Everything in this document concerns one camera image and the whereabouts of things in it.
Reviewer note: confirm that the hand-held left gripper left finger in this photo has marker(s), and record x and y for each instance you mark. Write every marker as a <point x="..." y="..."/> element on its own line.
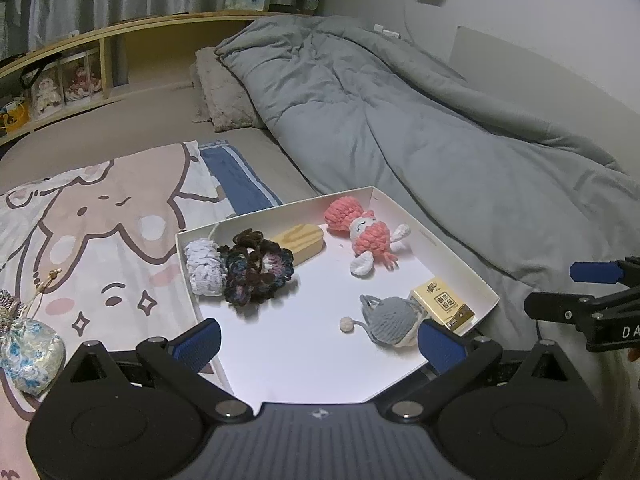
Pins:
<point x="197" y="346"/>

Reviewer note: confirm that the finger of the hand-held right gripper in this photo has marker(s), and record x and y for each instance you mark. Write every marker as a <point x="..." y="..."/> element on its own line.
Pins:
<point x="595" y="272"/>
<point x="555" y="307"/>

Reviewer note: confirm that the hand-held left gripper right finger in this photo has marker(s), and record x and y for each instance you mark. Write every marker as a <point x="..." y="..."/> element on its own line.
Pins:
<point x="440" y="349"/>

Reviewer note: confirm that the small yellow carton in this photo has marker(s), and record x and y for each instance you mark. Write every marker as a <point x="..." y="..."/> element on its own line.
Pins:
<point x="442" y="302"/>

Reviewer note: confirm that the grey crochet ball toy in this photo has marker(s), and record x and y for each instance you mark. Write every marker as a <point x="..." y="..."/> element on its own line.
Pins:
<point x="392" y="317"/>

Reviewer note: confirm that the white grey crochet piece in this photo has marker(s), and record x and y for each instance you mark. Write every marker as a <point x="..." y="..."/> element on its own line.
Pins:
<point x="202" y="265"/>

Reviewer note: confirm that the dark crochet flower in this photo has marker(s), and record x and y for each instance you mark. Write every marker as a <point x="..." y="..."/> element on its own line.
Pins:
<point x="255" y="270"/>

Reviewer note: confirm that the white cardboard box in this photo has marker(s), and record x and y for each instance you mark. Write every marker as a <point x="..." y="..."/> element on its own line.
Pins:
<point x="310" y="330"/>

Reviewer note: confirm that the pink crochet doll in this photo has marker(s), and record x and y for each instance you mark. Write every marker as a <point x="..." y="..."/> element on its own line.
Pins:
<point x="367" y="237"/>

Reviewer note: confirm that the wooden block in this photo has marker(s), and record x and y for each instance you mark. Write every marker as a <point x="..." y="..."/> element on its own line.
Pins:
<point x="300" y="241"/>

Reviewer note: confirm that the printed cartoon blanket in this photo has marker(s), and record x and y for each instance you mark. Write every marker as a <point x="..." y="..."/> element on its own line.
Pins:
<point x="100" y="240"/>

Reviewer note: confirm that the blue striped folded cloth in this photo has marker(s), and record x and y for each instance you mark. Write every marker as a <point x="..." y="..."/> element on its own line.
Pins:
<point x="240" y="180"/>

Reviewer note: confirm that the grey duvet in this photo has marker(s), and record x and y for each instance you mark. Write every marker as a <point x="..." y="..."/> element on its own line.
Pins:
<point x="400" y="125"/>

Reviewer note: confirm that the fluffy grey pillow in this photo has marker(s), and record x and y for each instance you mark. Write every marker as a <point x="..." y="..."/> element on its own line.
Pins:
<point x="220" y="90"/>

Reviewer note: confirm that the clear doll display box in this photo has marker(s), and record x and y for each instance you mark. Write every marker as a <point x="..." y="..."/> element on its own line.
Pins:
<point x="45" y="95"/>
<point x="80" y="80"/>

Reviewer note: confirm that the yellow bag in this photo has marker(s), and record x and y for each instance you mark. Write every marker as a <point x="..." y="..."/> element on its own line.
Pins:
<point x="14" y="116"/>

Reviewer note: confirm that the wooden headboard shelf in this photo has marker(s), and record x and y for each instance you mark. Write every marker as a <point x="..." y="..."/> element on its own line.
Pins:
<point x="150" y="35"/>

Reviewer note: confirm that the tissue pack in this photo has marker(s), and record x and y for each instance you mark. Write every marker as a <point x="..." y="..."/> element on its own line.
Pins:
<point x="246" y="1"/>

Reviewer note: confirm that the white wall socket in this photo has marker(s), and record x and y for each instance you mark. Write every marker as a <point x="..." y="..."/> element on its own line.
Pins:
<point x="387" y="32"/>

